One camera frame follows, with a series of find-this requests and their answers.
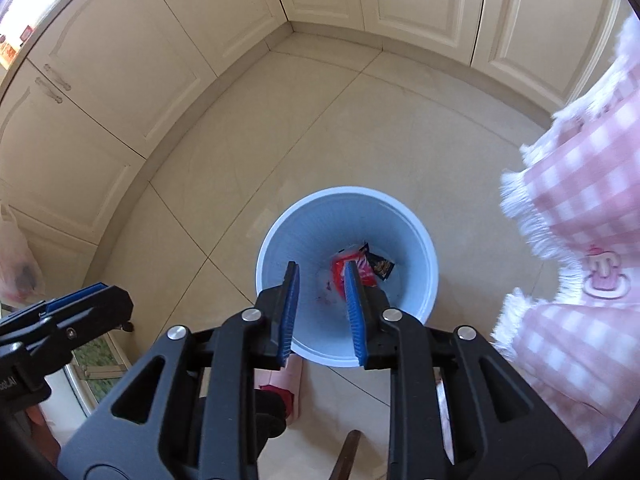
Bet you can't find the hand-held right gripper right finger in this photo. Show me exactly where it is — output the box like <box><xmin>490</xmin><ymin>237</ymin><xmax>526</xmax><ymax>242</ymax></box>
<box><xmin>344</xmin><ymin>261</ymin><xmax>588</xmax><ymax>480</ymax></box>

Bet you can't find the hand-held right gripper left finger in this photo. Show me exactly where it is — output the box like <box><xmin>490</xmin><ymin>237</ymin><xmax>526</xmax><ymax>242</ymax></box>
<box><xmin>59</xmin><ymin>261</ymin><xmax>301</xmax><ymax>480</ymax></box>

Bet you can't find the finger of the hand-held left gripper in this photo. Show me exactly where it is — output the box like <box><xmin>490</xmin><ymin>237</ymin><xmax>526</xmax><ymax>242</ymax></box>
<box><xmin>0</xmin><ymin>283</ymin><xmax>108</xmax><ymax>338</ymax></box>
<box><xmin>0</xmin><ymin>286</ymin><xmax>135</xmax><ymax>372</ymax></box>

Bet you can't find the blue plastic trash bin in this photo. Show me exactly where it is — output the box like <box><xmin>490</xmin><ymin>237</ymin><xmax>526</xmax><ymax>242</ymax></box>
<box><xmin>255</xmin><ymin>186</ymin><xmax>441</xmax><ymax>368</ymax></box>

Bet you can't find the red snack wrapper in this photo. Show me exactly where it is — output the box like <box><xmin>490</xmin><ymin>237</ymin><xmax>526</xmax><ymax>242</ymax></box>
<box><xmin>330</xmin><ymin>245</ymin><xmax>377</xmax><ymax>297</ymax></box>

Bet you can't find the green patterned floor mat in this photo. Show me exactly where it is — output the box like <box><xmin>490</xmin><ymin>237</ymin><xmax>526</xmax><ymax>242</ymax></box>
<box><xmin>65</xmin><ymin>332</ymin><xmax>131</xmax><ymax>416</ymax></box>

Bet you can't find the dark snack wrapper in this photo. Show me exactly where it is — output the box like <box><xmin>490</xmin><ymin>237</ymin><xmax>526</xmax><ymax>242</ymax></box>
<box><xmin>364</xmin><ymin>242</ymin><xmax>397</xmax><ymax>281</ymax></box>

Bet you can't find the pink slipper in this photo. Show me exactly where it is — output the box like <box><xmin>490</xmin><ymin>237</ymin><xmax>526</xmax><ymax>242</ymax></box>
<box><xmin>255</xmin><ymin>355</ymin><xmax>305</xmax><ymax>418</ymax></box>

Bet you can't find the white plastic bag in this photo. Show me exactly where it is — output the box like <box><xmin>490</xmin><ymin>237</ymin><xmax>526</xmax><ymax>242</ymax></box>
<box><xmin>0</xmin><ymin>200</ymin><xmax>45</xmax><ymax>306</ymax></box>

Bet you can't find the brown wooden stick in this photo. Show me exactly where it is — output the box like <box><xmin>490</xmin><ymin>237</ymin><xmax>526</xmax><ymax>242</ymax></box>
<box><xmin>331</xmin><ymin>430</ymin><xmax>362</xmax><ymax>480</ymax></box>

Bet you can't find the cream kitchen cabinet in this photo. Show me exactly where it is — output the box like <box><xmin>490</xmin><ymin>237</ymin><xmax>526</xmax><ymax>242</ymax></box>
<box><xmin>0</xmin><ymin>0</ymin><xmax>626</xmax><ymax>306</ymax></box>

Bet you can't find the pink checked tablecloth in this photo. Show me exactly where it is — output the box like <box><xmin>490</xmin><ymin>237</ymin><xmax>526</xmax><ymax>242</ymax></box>
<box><xmin>492</xmin><ymin>12</ymin><xmax>640</xmax><ymax>466</ymax></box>

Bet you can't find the metal cabinet handle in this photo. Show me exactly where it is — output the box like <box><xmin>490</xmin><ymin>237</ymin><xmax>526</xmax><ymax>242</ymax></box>
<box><xmin>42</xmin><ymin>63</ymin><xmax>72</xmax><ymax>86</ymax></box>
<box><xmin>34</xmin><ymin>77</ymin><xmax>63</xmax><ymax>103</ymax></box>

